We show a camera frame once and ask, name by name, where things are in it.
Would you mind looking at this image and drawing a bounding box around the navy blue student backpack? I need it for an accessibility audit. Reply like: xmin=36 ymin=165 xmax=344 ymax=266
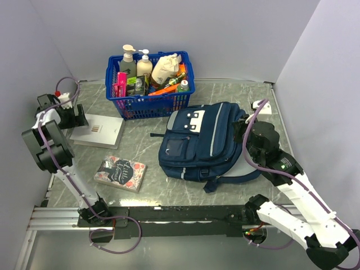
xmin=158 ymin=102 xmax=260 ymax=193

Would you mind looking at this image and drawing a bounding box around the Little Women book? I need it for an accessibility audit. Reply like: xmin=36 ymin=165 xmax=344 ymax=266
xmin=93 ymin=156 xmax=147 ymax=193

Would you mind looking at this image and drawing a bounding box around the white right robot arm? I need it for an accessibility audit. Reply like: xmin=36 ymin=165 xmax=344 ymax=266
xmin=232 ymin=119 xmax=359 ymax=269

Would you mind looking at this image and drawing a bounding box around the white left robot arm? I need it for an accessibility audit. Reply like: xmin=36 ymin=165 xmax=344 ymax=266
xmin=21 ymin=93 xmax=111 ymax=226

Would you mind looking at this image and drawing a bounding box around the pink box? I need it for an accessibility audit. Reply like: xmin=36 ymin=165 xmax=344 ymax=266
xmin=112 ymin=72 xmax=127 ymax=97

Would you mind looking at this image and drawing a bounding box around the black green box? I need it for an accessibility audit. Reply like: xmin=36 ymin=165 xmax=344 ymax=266
xmin=126 ymin=75 xmax=149 ymax=96

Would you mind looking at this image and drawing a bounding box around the grey pump bottle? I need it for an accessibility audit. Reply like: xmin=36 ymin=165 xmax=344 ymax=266
xmin=119 ymin=44 xmax=137 ymax=78

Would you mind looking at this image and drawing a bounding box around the blue plastic shopping basket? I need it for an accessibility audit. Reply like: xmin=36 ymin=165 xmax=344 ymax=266
xmin=105 ymin=51 xmax=196 ymax=120

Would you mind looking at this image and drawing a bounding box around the cream pump lotion bottle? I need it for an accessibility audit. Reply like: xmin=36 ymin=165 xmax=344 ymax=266
xmin=137 ymin=49 xmax=153 ymax=78

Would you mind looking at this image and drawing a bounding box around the orange package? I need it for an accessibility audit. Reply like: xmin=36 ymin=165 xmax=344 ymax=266
xmin=148 ymin=84 xmax=179 ymax=96

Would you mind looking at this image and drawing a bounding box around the green glass bottle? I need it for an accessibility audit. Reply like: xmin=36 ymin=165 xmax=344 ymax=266
xmin=164 ymin=72 xmax=187 ymax=88

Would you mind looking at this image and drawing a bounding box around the beige cloth sack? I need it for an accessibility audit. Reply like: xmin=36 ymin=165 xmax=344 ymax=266
xmin=150 ymin=53 xmax=182 ymax=87

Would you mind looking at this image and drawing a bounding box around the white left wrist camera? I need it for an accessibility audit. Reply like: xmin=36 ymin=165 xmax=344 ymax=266
xmin=55 ymin=91 xmax=73 ymax=109

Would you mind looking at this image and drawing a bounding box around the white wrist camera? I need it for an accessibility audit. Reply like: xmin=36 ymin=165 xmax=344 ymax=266
xmin=55 ymin=91 xmax=73 ymax=109
xmin=251 ymin=100 xmax=272 ymax=121

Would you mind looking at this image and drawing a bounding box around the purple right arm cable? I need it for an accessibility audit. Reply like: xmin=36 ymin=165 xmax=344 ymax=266
xmin=242 ymin=98 xmax=360 ymax=270

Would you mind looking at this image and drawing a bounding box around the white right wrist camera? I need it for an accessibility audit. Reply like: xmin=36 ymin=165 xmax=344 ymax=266
xmin=251 ymin=100 xmax=272 ymax=121

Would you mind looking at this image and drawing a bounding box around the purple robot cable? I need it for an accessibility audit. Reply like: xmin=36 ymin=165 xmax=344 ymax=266
xmin=89 ymin=216 xmax=142 ymax=255

